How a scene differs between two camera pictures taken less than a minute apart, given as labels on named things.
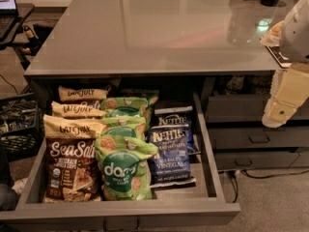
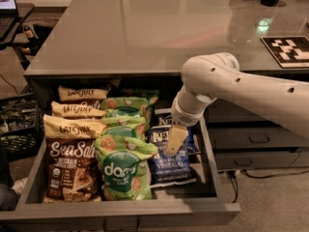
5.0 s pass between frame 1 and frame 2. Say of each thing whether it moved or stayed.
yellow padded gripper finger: moved
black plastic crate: stayed
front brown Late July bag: stayed
